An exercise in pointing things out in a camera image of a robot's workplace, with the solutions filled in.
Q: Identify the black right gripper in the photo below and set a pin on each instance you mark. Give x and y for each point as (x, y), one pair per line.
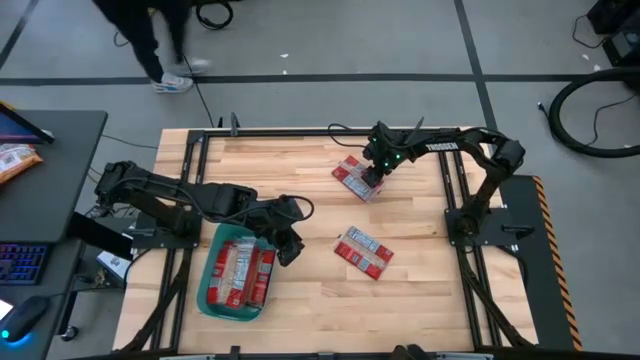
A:
(384, 147)

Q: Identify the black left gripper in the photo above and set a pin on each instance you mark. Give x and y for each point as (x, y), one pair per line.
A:
(282, 222)

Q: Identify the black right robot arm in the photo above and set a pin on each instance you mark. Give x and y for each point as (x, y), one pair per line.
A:
(450, 145)

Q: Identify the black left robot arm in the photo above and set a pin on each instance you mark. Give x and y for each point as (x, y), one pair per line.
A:
(150, 187)

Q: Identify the teal plastic basket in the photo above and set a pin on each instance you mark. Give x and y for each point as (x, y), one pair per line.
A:
(220, 232)

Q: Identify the white box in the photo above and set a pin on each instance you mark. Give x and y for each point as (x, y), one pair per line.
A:
(112, 264)

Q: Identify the black equipment box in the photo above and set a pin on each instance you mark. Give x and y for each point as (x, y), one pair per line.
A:
(100, 235)

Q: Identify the black panel with hazard stripes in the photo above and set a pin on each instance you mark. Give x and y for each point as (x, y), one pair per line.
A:
(542, 300)

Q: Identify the black desk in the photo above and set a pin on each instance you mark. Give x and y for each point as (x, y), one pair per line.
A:
(60, 190)
(62, 280)

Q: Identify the black caster wheel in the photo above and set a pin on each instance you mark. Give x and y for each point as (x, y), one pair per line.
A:
(70, 333)

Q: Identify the person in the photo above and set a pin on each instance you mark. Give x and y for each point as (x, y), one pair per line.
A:
(145, 50)

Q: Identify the backlit black keyboard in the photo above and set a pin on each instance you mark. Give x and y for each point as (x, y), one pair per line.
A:
(22, 262)

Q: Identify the black computer mouse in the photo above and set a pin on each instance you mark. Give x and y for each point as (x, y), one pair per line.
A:
(22, 317)

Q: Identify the black equipment case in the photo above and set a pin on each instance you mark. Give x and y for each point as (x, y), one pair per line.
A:
(620, 30)

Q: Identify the orange snack bag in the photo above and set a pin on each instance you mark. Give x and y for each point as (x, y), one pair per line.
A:
(15, 160)

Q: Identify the computer monitor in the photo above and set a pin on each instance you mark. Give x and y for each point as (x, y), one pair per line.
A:
(15, 127)

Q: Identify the black frame clamp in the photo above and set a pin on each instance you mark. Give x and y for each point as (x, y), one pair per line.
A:
(418, 125)
(234, 352)
(234, 124)

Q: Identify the black aluminium table frame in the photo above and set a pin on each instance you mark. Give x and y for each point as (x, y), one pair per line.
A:
(280, 132)

